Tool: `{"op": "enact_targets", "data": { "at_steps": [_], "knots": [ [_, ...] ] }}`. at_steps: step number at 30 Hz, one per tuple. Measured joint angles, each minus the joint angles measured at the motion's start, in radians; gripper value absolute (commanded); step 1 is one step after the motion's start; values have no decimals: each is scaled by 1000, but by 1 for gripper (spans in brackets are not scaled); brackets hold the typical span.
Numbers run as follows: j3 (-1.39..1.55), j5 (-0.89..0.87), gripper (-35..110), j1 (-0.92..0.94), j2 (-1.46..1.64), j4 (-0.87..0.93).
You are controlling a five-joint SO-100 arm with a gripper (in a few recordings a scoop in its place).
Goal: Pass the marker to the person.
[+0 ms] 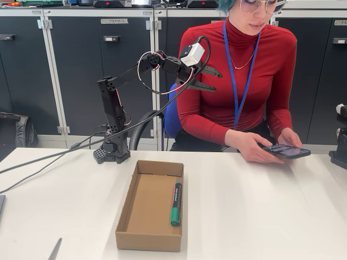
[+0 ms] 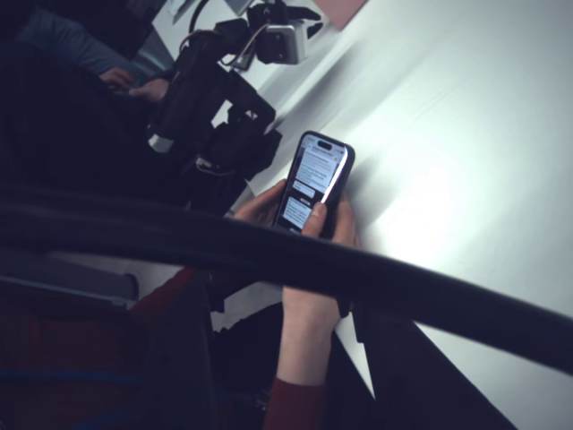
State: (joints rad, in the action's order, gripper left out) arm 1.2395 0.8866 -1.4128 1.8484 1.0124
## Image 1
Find black smartphone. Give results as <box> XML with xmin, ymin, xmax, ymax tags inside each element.
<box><xmin>257</xmin><ymin>143</ymin><xmax>312</xmax><ymax>159</ymax></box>

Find green marker pen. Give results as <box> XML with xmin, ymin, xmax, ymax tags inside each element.
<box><xmin>170</xmin><ymin>180</ymin><xmax>183</xmax><ymax>227</ymax></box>

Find person's right forearm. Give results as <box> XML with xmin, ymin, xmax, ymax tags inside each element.
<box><xmin>177</xmin><ymin>110</ymin><xmax>234</xmax><ymax>147</ymax></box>

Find person's left forearm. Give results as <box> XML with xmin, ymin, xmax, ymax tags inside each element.
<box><xmin>267</xmin><ymin>108</ymin><xmax>294</xmax><ymax>139</ymax></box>

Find person in red turtleneck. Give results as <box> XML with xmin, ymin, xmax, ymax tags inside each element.
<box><xmin>170</xmin><ymin>0</ymin><xmax>298</xmax><ymax>152</ymax></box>

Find person's right hand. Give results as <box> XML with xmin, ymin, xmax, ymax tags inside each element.
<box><xmin>227</xmin><ymin>129</ymin><xmax>286</xmax><ymax>165</ymax></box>

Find person's left hand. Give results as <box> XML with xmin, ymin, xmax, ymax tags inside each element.
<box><xmin>276</xmin><ymin>127</ymin><xmax>303</xmax><ymax>149</ymax></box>

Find dark-door metal cabinet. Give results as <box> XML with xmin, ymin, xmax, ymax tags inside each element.
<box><xmin>0</xmin><ymin>8</ymin><xmax>48</xmax><ymax>148</ymax></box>
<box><xmin>43</xmin><ymin>8</ymin><xmax>157</xmax><ymax>151</ymax></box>
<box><xmin>271</xmin><ymin>8</ymin><xmax>347</xmax><ymax>147</ymax></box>
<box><xmin>153</xmin><ymin>8</ymin><xmax>272</xmax><ymax>151</ymax></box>

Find blue office chair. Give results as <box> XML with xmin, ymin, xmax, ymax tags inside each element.
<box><xmin>129</xmin><ymin>82</ymin><xmax>185</xmax><ymax>152</ymax></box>

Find black device with red triangle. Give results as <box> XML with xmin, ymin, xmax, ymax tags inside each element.
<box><xmin>187</xmin><ymin>0</ymin><xmax>220</xmax><ymax>8</ymax></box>
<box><xmin>93</xmin><ymin>0</ymin><xmax>133</xmax><ymax>8</ymax></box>

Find gold-rimmed glasses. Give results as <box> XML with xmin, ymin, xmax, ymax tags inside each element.
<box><xmin>238</xmin><ymin>0</ymin><xmax>288</xmax><ymax>14</ymax></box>

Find green crate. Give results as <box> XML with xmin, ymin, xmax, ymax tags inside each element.
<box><xmin>21</xmin><ymin>0</ymin><xmax>65</xmax><ymax>7</ymax></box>

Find brown cardboard box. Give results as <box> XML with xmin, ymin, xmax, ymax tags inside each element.
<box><xmin>115</xmin><ymin>159</ymin><xmax>184</xmax><ymax>252</ymax></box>

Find black bag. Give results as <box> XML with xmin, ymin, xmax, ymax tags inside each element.
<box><xmin>0</xmin><ymin>111</ymin><xmax>40</xmax><ymax>148</ymax></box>

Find white gripper camera box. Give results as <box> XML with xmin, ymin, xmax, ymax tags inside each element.
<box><xmin>178</xmin><ymin>43</ymin><xmax>204</xmax><ymax>67</ymax></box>

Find thin gold necklace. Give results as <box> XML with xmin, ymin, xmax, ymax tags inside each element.
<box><xmin>230</xmin><ymin>48</ymin><xmax>257</xmax><ymax>70</ymax></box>

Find blue lanyard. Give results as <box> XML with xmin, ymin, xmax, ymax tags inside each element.
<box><xmin>223</xmin><ymin>17</ymin><xmax>261</xmax><ymax>130</ymax></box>

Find red white servo wire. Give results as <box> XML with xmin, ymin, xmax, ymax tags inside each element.
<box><xmin>136</xmin><ymin>50</ymin><xmax>196</xmax><ymax>95</ymax></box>

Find thick black camera cable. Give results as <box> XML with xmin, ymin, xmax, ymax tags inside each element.
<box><xmin>0</xmin><ymin>35</ymin><xmax>211</xmax><ymax>174</ymax></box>

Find thin grey power cable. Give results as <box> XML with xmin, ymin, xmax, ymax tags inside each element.
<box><xmin>0</xmin><ymin>124</ymin><xmax>108</xmax><ymax>194</ymax></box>

